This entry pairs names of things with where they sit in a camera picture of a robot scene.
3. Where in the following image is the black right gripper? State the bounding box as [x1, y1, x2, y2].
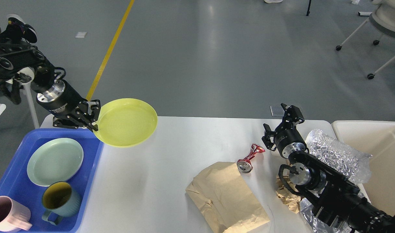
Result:
[262, 103, 307, 159]

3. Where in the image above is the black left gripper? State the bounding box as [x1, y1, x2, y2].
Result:
[37, 80, 101, 132]

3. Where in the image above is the yellow plastic plate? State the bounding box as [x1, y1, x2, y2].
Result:
[93, 98, 158, 148]

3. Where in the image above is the teal mug yellow inside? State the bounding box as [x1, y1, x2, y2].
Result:
[41, 182, 82, 226]

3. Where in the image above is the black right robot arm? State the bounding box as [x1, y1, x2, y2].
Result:
[262, 103, 395, 233]

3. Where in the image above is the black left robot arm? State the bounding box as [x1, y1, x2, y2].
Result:
[0, 42, 101, 132]

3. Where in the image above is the grey floor plate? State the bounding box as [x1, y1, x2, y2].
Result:
[270, 105, 285, 117]

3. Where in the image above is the crushed red can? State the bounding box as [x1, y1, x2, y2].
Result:
[236, 143, 265, 173]

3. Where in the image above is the pale green plate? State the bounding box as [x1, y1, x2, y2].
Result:
[27, 138, 84, 187]

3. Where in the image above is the crumpled brown paper ball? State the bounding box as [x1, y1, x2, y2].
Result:
[276, 176, 302, 214]

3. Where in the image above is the silver foil bag upper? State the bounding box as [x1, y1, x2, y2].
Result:
[306, 129, 372, 184]

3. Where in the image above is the silver foil bag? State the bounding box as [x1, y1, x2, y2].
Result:
[306, 129, 372, 184]
[299, 198, 352, 233]

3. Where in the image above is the silver foil bag lower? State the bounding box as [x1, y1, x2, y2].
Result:
[299, 198, 352, 233]

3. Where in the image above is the brown paper bag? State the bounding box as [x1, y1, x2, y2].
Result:
[186, 162, 270, 233]

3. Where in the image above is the person in black clothes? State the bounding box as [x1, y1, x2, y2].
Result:
[0, 13, 37, 44]

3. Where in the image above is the beige plastic bin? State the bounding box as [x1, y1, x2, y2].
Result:
[332, 120, 395, 215]

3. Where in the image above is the blue plastic tray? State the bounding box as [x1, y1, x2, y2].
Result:
[0, 128, 103, 233]

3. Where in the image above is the black tripod leg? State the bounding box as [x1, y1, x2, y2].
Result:
[306, 0, 312, 16]

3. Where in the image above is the pink mug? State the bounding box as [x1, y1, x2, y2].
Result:
[0, 196, 33, 232]

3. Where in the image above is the white office chair right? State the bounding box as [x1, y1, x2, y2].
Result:
[335, 0, 395, 80]

